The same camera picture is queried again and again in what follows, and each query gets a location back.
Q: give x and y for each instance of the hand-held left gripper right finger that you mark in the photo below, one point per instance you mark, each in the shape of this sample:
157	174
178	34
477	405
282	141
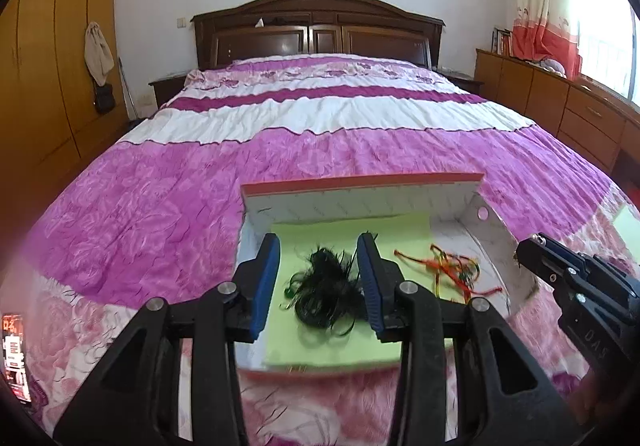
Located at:
371	278

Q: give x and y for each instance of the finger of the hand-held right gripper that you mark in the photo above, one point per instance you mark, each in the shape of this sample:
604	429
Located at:
542	261
565	251

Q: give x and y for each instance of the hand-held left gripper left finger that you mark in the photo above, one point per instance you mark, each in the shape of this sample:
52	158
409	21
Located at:
265	286

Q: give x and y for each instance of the gold hair clip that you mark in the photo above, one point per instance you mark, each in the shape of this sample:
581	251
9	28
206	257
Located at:
296	368

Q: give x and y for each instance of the person's right hand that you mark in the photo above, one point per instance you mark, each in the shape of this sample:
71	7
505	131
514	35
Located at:
592	398

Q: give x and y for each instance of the light green paper liner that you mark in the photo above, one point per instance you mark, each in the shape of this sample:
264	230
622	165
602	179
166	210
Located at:
310	238

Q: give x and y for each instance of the light green sheet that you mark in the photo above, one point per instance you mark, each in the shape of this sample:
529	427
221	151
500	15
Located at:
627	228

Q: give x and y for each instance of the pink floral bedspread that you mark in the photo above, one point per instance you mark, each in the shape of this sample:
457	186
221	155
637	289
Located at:
320	146

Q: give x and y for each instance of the wooden sideboard cabinet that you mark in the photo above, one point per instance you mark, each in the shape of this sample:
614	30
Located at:
550	101

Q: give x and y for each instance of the dark wooden nightstand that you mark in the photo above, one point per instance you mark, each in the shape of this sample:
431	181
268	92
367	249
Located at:
167	88
462	80

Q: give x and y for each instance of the row of books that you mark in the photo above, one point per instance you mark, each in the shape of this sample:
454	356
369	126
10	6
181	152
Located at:
502	42

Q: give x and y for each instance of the window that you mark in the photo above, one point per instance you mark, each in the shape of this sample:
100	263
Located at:
610	16

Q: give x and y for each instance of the thin leaning pole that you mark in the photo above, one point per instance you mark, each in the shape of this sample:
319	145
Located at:
126	88

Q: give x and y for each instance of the small black bag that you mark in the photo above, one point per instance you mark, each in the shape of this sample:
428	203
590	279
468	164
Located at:
105	100

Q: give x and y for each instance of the dark wooden headboard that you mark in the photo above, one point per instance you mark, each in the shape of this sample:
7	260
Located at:
320	33

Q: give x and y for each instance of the floral red hem curtain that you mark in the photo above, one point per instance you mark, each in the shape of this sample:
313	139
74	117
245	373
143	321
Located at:
545	1

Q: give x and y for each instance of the phone with lit screen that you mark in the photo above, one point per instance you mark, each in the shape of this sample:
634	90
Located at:
15	356

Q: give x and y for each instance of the beige cloth bag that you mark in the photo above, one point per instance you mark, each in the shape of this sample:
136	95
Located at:
99	53

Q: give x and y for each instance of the wooden wardrobe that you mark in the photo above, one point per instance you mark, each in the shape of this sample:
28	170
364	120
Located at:
55	51

